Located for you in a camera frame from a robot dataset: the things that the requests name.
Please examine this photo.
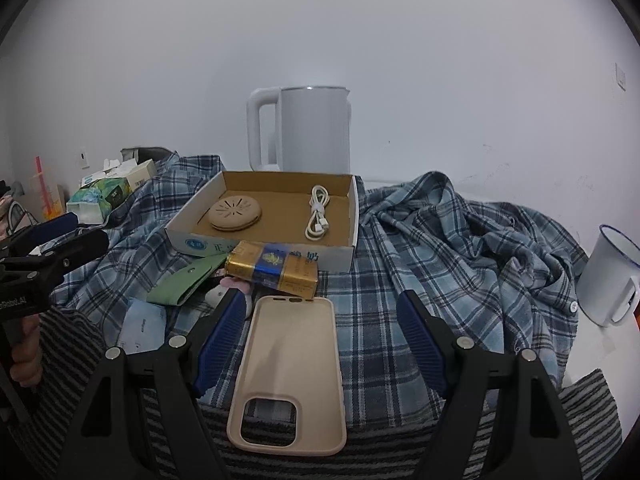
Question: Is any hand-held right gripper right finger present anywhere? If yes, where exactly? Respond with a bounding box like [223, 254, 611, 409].
[395, 290, 586, 480]

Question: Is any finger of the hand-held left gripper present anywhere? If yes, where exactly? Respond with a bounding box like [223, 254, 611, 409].
[27, 227, 110, 281]
[0, 211, 79, 261]

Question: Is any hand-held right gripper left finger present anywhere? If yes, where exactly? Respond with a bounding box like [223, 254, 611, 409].
[57, 287, 248, 480]

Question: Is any pink and white soft toy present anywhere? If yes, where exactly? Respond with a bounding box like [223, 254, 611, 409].
[205, 279, 254, 317]

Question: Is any green pouch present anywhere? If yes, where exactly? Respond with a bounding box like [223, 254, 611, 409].
[145, 253, 232, 307]

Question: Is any beige phone case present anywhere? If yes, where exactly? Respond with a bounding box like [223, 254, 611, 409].
[226, 295, 348, 457]

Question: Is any light blue tissue packet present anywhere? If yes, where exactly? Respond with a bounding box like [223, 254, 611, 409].
[119, 297, 167, 357]

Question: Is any gold and blue cigarette pack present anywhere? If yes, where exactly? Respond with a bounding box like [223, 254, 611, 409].
[223, 240, 320, 302]

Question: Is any shallow cardboard box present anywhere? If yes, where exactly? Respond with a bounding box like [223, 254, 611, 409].
[165, 170, 359, 275]

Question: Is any person's left hand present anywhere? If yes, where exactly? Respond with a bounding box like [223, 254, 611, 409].
[9, 312, 47, 387]

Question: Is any clear plastic container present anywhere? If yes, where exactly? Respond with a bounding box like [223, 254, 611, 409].
[27, 174, 67, 222]

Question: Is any green patterned tissue pack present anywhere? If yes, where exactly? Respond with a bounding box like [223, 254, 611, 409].
[66, 175, 132, 224]

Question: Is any blue and white box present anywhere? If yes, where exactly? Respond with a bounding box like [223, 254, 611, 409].
[79, 172, 122, 189]

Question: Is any blue plaid shirt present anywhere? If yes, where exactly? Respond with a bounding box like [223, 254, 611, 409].
[37, 152, 584, 432]

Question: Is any beige carton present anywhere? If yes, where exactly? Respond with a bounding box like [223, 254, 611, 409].
[120, 158, 159, 191]

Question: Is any grey striped cloth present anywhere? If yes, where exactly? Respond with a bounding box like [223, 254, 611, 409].
[22, 307, 623, 480]

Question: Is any dark grey chair back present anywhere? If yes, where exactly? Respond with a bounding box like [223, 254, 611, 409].
[120, 146, 172, 162]

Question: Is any tan round perforated case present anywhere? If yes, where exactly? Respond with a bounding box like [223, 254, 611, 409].
[208, 193, 262, 234]

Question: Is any white enamel mug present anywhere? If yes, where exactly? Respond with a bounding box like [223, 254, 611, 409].
[577, 223, 640, 329]

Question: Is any white electric kettle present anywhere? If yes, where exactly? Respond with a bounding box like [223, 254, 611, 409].
[246, 86, 352, 175]

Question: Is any coiled white cable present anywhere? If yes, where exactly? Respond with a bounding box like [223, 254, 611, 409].
[304, 184, 332, 242]

